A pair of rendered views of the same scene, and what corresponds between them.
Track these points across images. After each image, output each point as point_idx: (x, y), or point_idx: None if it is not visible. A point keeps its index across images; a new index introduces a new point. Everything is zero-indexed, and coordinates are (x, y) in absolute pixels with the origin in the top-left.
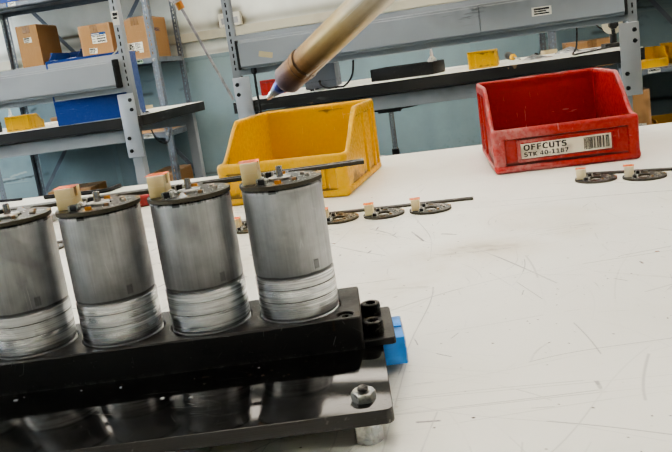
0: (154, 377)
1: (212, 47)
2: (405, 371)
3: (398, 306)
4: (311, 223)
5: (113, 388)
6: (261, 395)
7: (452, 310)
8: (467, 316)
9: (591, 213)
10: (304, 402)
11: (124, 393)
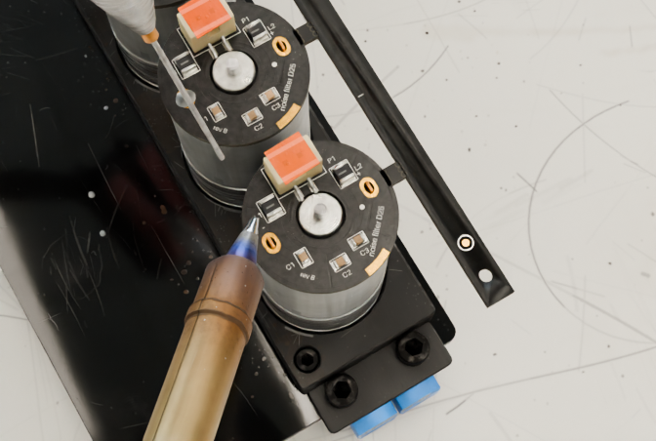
0: (144, 133)
1: None
2: (351, 437)
3: (599, 303)
4: (297, 300)
5: (102, 99)
6: (131, 328)
7: (602, 412)
8: None
9: None
10: (126, 399)
11: (93, 127)
